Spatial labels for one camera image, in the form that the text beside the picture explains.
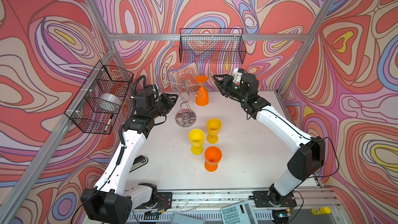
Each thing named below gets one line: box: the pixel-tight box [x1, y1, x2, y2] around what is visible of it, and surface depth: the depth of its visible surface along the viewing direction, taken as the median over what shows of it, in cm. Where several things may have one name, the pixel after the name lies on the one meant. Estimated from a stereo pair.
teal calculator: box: [220, 200, 259, 224], surface depth 70 cm
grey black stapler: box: [129, 155, 149, 174], surface depth 84 cm
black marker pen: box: [104, 114, 115, 132], surface depth 74 cm
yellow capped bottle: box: [311, 206, 332, 216], surface depth 66 cm
